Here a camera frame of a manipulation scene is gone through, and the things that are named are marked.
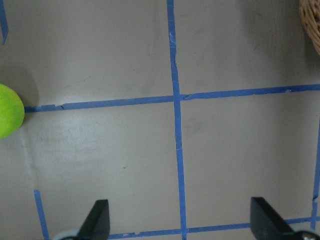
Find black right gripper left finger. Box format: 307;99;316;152
75;199;110;240

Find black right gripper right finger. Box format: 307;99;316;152
250;197;300;240

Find green apple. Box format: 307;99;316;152
0;84;25;139

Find wicker basket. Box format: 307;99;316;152
298;0;320;54

